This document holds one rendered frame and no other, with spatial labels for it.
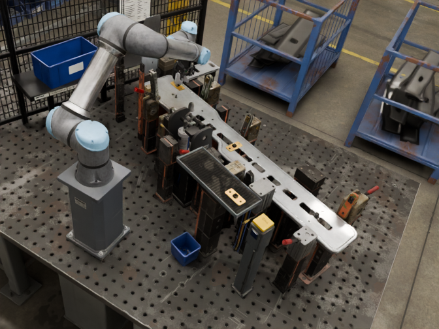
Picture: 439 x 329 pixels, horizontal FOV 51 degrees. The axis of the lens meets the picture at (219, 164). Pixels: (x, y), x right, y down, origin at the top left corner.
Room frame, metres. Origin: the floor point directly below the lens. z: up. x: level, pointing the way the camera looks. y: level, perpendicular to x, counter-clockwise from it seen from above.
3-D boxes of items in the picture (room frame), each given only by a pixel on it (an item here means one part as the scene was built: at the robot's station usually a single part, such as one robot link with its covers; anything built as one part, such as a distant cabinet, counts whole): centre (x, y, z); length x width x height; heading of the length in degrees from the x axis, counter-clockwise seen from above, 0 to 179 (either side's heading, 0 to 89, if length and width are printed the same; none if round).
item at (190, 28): (1.97, 0.27, 1.39); 0.09 x 0.08 x 0.11; 153
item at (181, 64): (1.98, 0.27, 1.23); 0.09 x 0.08 x 0.12; 49
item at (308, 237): (1.18, -0.39, 0.88); 0.11 x 0.10 x 0.36; 139
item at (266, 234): (1.12, -0.20, 0.92); 0.08 x 0.08 x 0.44; 49
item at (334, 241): (1.69, -0.07, 1.00); 1.38 x 0.22 x 0.02; 49
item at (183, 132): (1.61, 0.16, 0.94); 0.18 x 0.13 x 0.49; 49
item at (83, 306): (1.25, 0.48, 0.33); 0.31 x 0.31 x 0.66; 68
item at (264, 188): (1.35, -0.19, 0.90); 0.13 x 0.10 x 0.41; 139
